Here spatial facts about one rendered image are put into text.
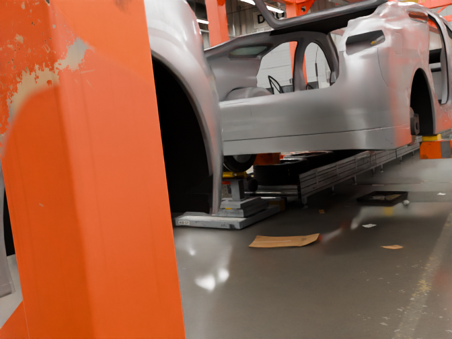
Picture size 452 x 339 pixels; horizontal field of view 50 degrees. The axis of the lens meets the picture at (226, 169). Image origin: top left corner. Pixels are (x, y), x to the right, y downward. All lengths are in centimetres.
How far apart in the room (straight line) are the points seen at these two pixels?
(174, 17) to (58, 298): 111
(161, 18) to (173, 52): 11
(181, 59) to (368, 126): 198
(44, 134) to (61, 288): 20
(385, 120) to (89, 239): 292
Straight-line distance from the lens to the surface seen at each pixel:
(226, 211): 493
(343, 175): 641
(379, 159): 771
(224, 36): 572
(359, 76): 330
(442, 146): 467
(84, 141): 61
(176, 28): 160
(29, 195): 68
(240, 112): 362
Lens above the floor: 108
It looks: 6 degrees down
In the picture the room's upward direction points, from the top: 6 degrees counter-clockwise
